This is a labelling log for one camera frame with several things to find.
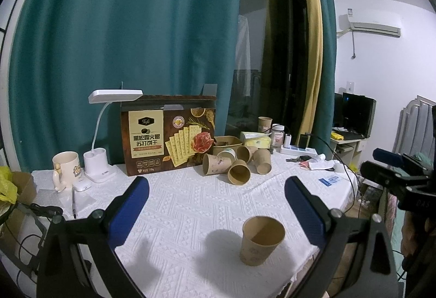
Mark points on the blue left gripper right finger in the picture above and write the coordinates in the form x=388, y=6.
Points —
x=309, y=210

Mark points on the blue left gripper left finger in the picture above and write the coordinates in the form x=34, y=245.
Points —
x=123, y=211

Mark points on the floral kraft paper cup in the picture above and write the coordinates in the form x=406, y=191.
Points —
x=261, y=236

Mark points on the right hand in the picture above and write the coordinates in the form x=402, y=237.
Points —
x=417, y=232

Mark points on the blue white card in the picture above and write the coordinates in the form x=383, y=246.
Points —
x=329, y=181

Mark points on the white earbud case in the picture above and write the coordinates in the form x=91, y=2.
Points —
x=82, y=185

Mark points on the black key bunch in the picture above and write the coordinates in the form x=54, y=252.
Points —
x=299, y=159

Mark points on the black pen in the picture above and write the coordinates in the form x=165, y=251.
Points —
x=74, y=211

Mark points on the white power strip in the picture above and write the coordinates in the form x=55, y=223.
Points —
x=297, y=151

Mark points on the cream cartoon mug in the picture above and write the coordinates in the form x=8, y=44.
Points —
x=66, y=170

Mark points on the black power plug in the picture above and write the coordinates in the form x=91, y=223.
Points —
x=46, y=211

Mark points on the white textured tablecloth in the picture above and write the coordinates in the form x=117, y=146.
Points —
x=187, y=239

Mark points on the kraft paper cup right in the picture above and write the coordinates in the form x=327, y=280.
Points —
x=262, y=161

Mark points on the yellow teal curtain right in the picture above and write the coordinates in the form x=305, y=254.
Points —
x=320, y=92

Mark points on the kraft paper cup front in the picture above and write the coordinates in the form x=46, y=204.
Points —
x=239, y=173

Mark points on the white lid jar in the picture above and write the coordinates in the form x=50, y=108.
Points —
x=277, y=135

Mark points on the brown cracker box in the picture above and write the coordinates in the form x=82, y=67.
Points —
x=162, y=133

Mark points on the black monitor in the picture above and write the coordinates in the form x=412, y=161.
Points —
x=353, y=115

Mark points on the yellow tissue pack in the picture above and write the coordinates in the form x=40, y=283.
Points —
x=255, y=139

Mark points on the kraft paper cup middle back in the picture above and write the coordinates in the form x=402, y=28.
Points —
x=246, y=153

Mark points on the kraft paper cup behind left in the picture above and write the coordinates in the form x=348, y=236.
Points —
x=213, y=165

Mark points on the upright paper cup far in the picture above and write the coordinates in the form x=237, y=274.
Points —
x=264, y=124

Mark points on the yellow plastic bag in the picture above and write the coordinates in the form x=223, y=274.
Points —
x=8, y=191

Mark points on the brown oval tray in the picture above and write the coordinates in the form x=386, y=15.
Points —
x=223, y=142

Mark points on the white air conditioner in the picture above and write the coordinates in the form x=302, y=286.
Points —
x=370, y=21

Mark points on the teal curtain left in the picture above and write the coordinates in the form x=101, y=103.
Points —
x=63, y=50

